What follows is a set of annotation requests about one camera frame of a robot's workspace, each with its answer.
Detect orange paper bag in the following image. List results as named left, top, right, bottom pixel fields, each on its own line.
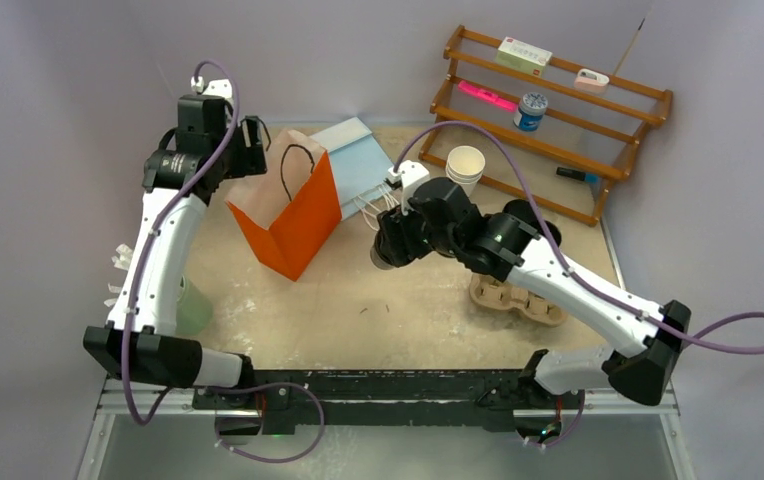
left=225, top=128, right=342, bottom=281

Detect black paper cup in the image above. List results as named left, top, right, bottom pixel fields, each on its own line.
left=370, top=246, right=397, bottom=270
left=536, top=221, right=562, bottom=246

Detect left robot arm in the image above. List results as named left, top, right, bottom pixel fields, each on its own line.
left=83, top=94, right=267, bottom=409

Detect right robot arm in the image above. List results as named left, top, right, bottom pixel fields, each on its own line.
left=371, top=177, right=691, bottom=407

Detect stacked white paper cups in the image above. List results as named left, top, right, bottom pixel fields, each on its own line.
left=445, top=145, right=486, bottom=196

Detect black cup lid rear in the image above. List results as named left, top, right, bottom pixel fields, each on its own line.
left=502, top=199, right=537, bottom=223

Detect light blue paper bag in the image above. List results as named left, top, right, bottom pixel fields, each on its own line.
left=310, top=117, right=393, bottom=221

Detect black blue marker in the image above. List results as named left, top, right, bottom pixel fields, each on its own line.
left=555, top=167, right=599, bottom=184

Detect pink highlighter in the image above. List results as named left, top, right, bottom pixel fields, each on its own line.
left=456, top=80, right=518, bottom=112

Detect blue white round tin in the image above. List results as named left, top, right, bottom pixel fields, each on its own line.
left=513, top=92, right=548, bottom=132

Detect wooden shelf rack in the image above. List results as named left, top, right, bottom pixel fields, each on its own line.
left=429, top=25, right=673, bottom=226

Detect green straw holder cup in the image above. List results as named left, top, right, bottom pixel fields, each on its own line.
left=176, top=276, right=213, bottom=336

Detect white green box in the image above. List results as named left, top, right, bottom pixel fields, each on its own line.
left=494, top=37, right=553, bottom=77

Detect pink white tape dispenser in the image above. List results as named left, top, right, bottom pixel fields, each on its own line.
left=573, top=68, right=610, bottom=95

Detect thin wooden stick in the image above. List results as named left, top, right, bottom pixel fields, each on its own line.
left=612, top=17, right=646, bottom=76

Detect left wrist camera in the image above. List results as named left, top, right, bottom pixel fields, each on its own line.
left=190, top=76, right=234, bottom=106

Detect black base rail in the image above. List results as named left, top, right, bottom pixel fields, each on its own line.
left=193, top=363, right=585, bottom=440

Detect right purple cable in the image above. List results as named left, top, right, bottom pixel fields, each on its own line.
left=393, top=120, right=764, bottom=452

